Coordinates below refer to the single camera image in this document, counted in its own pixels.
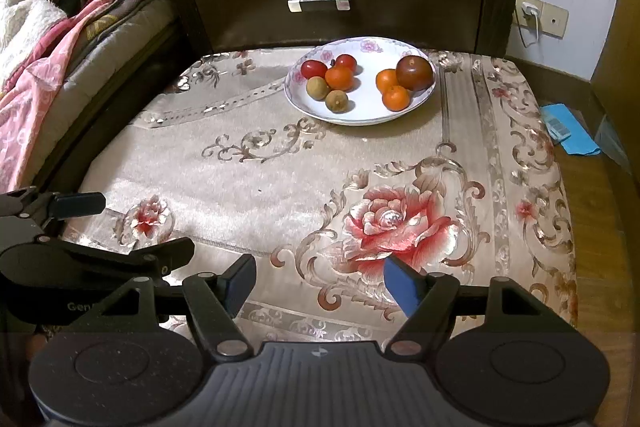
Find white floral plate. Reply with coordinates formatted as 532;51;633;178
284;37;441;126

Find grey brown blanket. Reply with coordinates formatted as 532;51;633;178
65;0;177;80

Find silver drawer handle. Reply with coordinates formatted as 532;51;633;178
287;0;352;14

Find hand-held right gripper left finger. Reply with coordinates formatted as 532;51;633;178
107;253;258;363

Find pink floral blanket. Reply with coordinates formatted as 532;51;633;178
0;0;132;194

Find beige floral cloth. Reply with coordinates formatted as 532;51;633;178
60;48;580;348

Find small orange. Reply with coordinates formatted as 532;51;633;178
382;86;412;112
325;66;356;92
375;69;399;94

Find dark wooden bed frame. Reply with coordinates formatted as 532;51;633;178
30;21;201;200

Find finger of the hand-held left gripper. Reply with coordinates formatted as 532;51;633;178
0;236;197;289
0;188;107;244

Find white plug with cable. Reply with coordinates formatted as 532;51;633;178
517;4;542;51

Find dark red apple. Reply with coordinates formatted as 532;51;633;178
396;55;434;92

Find white fluffy blanket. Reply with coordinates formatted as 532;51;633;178
0;0;68;82

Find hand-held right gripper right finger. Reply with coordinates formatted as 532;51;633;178
384;254;547;358

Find beige wall socket plate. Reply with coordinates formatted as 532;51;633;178
542;4;570;38

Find blue packet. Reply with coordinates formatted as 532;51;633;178
541;103;602;156

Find brown longan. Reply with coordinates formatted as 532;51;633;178
306;76;330;100
325;90;349;113

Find white wall socket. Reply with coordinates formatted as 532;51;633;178
515;0;544;28

